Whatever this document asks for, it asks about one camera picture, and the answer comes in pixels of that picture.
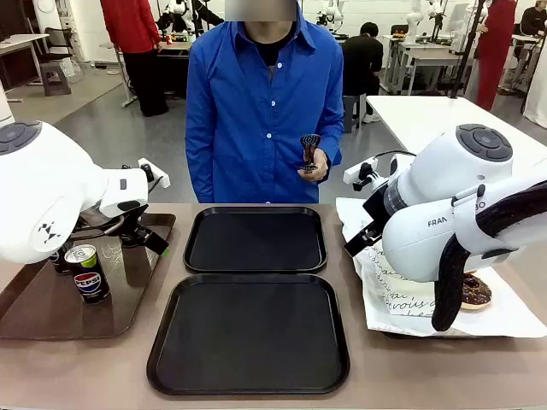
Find dark serving tongs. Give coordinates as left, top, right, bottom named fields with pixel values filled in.
left=297, top=133, right=322, bottom=173

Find grey office desk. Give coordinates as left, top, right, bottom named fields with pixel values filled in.
left=0, top=32, right=50, bottom=104

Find seated person in black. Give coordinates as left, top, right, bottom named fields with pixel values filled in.
left=341, top=21, right=385, bottom=125

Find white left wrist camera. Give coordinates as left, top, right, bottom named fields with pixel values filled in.
left=137, top=157, right=171, bottom=190

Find chocolate sprinkled donut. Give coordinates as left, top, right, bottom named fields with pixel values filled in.
left=459, top=272, right=494, bottom=312

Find black square serving tray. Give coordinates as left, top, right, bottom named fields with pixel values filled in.
left=145, top=273, right=351, bottom=396
left=182, top=206, right=328, bottom=275

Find black office chair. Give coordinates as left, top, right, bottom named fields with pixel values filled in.
left=41, top=26, right=74, bottom=66

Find person in blue shirt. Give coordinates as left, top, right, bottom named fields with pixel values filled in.
left=184, top=0, right=345, bottom=205

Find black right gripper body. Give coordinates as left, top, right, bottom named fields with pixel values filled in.
left=362, top=186, right=391, bottom=235

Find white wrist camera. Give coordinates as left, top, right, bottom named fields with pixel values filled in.
left=343, top=157, right=379, bottom=191
left=137, top=157, right=171, bottom=190

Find white background work table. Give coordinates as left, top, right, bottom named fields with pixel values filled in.
left=381, top=33, right=480, bottom=96

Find person in black jacket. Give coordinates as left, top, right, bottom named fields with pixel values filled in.
left=520, top=3, right=547, bottom=38

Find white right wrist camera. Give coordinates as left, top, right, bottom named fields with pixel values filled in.
left=343, top=157, right=379, bottom=191

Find black camera cable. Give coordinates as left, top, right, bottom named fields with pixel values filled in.
left=374, top=149, right=418, bottom=167

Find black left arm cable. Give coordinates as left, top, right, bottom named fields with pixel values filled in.
left=73, top=212, right=129, bottom=238

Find person in red dress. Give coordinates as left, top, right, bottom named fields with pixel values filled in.
left=474, top=0, right=519, bottom=113

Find grey stool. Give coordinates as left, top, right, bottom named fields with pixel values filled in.
left=39, top=62, right=73, bottom=97
left=341, top=94, right=362, bottom=134

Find white paper sheet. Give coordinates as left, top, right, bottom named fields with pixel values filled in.
left=335, top=196, right=547, bottom=339

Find black drink can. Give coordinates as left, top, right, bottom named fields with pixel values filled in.
left=48, top=241, right=76, bottom=276

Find left forearm blue sleeve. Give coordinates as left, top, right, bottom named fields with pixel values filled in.
left=315, top=106, right=345, bottom=168

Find black tripod pole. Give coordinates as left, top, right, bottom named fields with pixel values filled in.
left=451, top=0, right=489, bottom=100

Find black Pepsi can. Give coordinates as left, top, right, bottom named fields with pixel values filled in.
left=63, top=243, right=112, bottom=306

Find black cable sleeve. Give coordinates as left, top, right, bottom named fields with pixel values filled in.
left=431, top=180, right=547, bottom=333

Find brown plastic tray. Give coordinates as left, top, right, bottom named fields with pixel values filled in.
left=0, top=212, right=177, bottom=342

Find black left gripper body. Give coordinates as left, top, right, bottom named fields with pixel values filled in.
left=111, top=207, right=150, bottom=248

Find person in red top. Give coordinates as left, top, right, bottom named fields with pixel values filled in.
left=100, top=0, right=170, bottom=118

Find white side table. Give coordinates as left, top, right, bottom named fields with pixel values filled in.
left=365, top=94, right=547, bottom=173

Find white paper sleeve black script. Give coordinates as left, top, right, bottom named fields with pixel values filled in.
left=356, top=244, right=441, bottom=319

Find person's left hand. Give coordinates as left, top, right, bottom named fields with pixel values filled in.
left=295, top=150, right=331, bottom=183

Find dark tray under paper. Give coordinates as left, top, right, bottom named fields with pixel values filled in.
left=381, top=330, right=506, bottom=341

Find white black humanoid robot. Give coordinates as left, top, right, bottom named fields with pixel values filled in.
left=158, top=0, right=224, bottom=34

